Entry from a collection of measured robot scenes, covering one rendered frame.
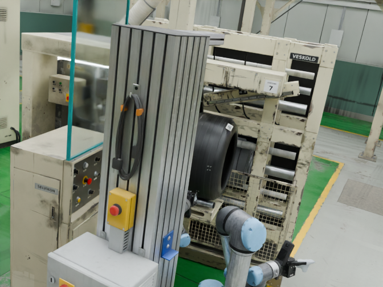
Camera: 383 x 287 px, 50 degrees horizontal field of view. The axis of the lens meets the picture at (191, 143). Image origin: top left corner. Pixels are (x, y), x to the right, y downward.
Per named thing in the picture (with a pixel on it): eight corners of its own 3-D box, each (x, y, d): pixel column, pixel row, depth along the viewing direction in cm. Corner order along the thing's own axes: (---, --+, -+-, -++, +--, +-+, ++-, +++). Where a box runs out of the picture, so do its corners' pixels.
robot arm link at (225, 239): (204, 205, 172) (220, 282, 197) (220, 217, 164) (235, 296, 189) (224, 192, 177) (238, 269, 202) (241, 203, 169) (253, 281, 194)
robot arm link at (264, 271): (241, 281, 182) (245, 265, 180) (259, 274, 189) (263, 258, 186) (254, 291, 176) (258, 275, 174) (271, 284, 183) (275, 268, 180)
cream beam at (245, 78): (193, 81, 287) (196, 60, 283) (203, 77, 310) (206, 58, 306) (279, 98, 272) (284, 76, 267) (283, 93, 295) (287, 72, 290)
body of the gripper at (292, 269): (284, 267, 198) (267, 274, 191) (285, 251, 196) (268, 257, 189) (296, 275, 192) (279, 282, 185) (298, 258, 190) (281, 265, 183)
